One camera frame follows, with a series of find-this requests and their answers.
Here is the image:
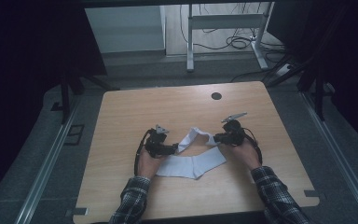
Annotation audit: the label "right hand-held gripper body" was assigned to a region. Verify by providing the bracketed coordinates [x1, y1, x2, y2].
[219, 111, 249, 147]

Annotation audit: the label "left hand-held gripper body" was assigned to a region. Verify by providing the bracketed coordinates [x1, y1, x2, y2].
[143, 123, 175, 159]

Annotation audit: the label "person's left hand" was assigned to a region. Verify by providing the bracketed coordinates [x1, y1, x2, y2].
[137, 151, 166, 180]

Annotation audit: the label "person's right hand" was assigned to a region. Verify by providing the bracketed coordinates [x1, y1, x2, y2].
[226, 137, 263, 171]

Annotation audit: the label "white power strip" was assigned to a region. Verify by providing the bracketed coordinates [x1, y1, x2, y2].
[274, 63, 294, 77]

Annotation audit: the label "black metal stand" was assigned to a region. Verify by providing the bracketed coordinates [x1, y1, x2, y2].
[266, 54, 337, 122]

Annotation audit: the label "grey tape strip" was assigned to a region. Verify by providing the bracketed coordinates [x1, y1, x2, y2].
[64, 206, 89, 217]
[303, 189, 326, 199]

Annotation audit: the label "black tripod stand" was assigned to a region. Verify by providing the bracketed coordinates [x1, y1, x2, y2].
[50, 72, 121, 126]

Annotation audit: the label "white panel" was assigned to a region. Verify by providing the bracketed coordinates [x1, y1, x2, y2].
[84, 5, 167, 54]

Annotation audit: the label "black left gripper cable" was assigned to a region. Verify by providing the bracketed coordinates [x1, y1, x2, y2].
[132, 128, 154, 177]

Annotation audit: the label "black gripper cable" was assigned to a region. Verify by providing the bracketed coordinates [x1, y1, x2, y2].
[132, 128, 154, 177]
[241, 127, 264, 166]

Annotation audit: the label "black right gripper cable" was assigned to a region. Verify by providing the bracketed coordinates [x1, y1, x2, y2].
[241, 127, 264, 166]

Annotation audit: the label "black cables on floor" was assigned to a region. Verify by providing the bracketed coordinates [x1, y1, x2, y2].
[179, 3, 288, 63]

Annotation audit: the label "aluminium floor rail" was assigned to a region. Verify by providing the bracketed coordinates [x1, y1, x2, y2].
[300, 91, 358, 217]
[13, 95, 82, 224]

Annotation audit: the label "white metal desk frame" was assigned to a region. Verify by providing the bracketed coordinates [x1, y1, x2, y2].
[186, 2, 275, 74]

